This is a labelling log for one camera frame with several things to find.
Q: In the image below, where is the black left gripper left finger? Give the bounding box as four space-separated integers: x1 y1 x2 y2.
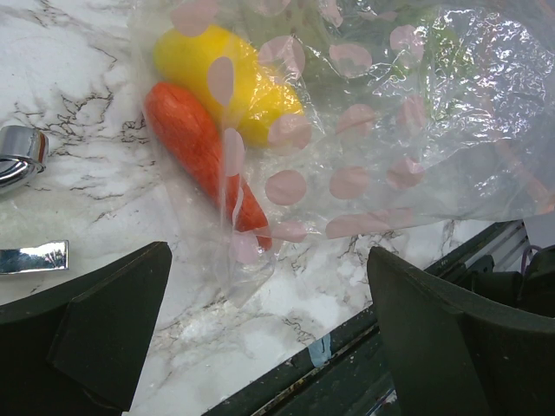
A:
1 242 173 415

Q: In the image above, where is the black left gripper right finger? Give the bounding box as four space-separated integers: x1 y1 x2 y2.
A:
368 247 554 415

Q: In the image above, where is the orange fake carrot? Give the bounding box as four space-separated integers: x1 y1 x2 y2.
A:
145 81 269 232

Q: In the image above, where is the clear zip top bag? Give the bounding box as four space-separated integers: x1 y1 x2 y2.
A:
129 1 554 305

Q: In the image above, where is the yellow fake pepper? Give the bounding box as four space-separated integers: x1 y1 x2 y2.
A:
153 24 304 147

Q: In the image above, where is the chrome metal faucet piece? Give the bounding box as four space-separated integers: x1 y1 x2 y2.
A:
1 125 69 275

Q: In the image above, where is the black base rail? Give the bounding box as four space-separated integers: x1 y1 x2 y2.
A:
203 218 555 416

